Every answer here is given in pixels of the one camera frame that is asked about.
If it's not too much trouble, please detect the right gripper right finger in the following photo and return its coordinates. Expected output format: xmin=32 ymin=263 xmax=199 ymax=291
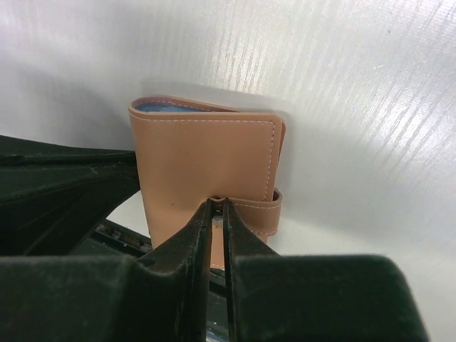
xmin=223 ymin=201 xmax=429 ymax=341

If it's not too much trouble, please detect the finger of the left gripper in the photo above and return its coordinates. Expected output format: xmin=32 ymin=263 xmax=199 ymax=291
xmin=1 ymin=136 xmax=139 ymax=256

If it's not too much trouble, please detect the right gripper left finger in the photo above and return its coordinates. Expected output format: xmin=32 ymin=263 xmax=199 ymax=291
xmin=1 ymin=201 xmax=213 ymax=341

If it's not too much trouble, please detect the tan leather card holder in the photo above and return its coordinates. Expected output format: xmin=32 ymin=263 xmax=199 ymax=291
xmin=127 ymin=95 xmax=286 ymax=272

